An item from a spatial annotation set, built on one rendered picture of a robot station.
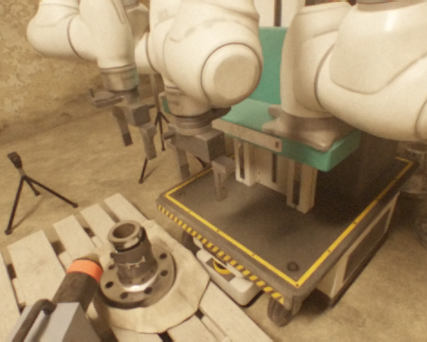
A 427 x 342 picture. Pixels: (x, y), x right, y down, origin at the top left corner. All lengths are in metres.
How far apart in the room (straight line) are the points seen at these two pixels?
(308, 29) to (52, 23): 0.58
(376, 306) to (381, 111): 0.94
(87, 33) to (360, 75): 0.57
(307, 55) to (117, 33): 0.42
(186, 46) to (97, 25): 0.42
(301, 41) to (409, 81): 0.25
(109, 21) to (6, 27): 2.38
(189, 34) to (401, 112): 0.31
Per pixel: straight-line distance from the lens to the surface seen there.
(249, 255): 0.99
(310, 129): 0.73
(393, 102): 0.51
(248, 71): 0.36
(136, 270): 1.09
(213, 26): 0.37
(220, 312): 1.09
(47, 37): 0.89
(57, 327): 0.89
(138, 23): 1.08
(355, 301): 1.34
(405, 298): 1.41
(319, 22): 0.67
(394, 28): 0.51
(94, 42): 0.79
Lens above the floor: 1.06
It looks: 32 degrees down
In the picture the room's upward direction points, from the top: 6 degrees counter-clockwise
